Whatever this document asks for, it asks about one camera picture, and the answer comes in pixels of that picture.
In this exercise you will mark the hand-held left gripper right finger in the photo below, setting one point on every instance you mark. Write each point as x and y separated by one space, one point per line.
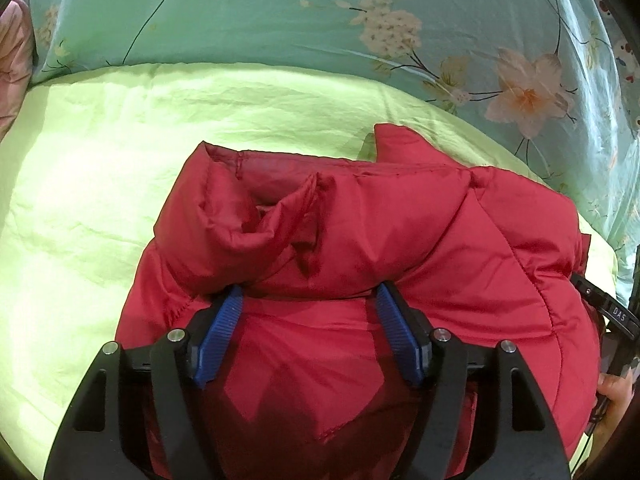
400 335

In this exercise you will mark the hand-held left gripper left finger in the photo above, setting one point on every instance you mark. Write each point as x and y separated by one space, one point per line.
217 340

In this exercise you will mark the red puffer jacket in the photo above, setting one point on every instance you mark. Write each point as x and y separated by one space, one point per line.
360 270

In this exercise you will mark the person's right hand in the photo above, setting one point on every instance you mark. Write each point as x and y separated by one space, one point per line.
615 400

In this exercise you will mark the light green bed sheet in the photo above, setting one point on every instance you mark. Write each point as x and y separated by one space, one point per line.
100 200

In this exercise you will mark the pink quilt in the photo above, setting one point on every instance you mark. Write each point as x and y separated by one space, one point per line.
15 65

